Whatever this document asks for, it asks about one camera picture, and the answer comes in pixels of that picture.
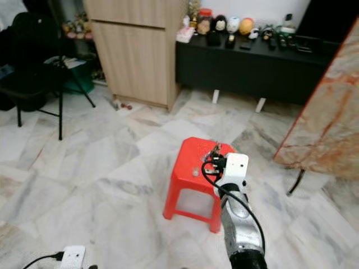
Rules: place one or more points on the metal key bunch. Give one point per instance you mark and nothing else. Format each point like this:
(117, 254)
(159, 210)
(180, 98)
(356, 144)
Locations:
(216, 149)

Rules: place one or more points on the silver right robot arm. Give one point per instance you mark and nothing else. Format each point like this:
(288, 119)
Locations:
(241, 230)

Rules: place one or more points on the red plastic stool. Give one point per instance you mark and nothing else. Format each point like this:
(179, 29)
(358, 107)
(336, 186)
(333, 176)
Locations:
(193, 162)

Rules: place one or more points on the dark curved table leg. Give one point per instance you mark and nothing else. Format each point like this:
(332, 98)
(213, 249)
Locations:
(296, 182)

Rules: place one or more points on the black low sideboard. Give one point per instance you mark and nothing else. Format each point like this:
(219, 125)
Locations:
(247, 70)

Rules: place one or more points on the small red floor object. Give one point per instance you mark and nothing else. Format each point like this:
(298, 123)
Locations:
(125, 106)

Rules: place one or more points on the orange veined marble table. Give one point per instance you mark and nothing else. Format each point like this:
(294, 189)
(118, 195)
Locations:
(325, 123)

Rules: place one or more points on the pink white box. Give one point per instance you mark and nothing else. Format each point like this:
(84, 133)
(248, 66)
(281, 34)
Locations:
(184, 35)

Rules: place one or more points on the light wood cabinet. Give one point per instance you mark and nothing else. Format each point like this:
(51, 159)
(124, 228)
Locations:
(137, 56)

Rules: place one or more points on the white round head figurine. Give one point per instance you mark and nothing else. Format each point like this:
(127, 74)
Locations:
(233, 25)

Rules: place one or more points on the black round head figurine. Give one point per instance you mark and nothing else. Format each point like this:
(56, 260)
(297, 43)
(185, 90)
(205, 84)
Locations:
(219, 24)

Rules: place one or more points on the yellow round head figurine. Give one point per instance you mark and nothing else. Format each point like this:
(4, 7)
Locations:
(246, 26)

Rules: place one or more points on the red lidded jar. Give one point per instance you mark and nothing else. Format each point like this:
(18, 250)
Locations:
(205, 22)

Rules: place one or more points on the black tray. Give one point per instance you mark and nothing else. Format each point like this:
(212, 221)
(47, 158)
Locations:
(305, 45)

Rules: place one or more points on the gold ornament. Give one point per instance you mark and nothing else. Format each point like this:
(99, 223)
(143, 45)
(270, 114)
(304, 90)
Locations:
(194, 11)

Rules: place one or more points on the green bin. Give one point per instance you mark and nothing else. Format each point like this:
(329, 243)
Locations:
(81, 83)

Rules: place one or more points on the black folding chair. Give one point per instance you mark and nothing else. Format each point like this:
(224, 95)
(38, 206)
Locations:
(28, 84)

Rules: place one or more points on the white papers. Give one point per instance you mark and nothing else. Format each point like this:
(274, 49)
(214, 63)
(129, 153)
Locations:
(70, 61)

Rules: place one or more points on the black television screen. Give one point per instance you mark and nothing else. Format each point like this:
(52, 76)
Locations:
(328, 19)

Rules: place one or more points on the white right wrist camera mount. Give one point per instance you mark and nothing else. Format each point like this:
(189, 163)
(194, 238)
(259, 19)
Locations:
(235, 168)

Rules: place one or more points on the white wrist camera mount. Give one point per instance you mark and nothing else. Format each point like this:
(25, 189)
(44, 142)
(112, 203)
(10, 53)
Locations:
(235, 168)
(74, 258)

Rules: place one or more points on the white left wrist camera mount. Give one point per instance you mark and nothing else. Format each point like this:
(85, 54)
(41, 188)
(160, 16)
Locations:
(74, 258)

